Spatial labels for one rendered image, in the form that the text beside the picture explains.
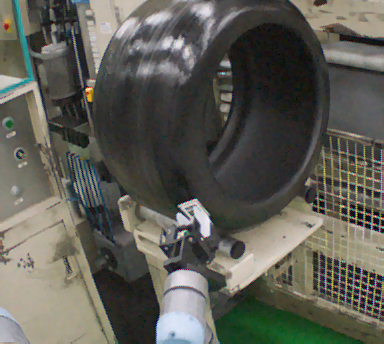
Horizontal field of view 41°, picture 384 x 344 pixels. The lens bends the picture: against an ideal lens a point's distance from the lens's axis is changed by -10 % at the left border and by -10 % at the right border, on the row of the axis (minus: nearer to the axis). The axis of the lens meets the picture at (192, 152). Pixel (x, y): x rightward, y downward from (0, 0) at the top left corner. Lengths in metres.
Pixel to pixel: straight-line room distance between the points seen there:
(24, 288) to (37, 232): 0.19
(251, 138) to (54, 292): 0.77
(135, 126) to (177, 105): 0.10
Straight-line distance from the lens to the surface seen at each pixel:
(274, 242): 1.43
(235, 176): 1.51
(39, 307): 1.73
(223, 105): 1.79
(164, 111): 1.03
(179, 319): 0.86
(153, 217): 1.42
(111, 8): 1.38
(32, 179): 1.63
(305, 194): 1.41
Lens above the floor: 1.62
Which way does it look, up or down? 24 degrees down
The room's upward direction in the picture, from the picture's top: 10 degrees counter-clockwise
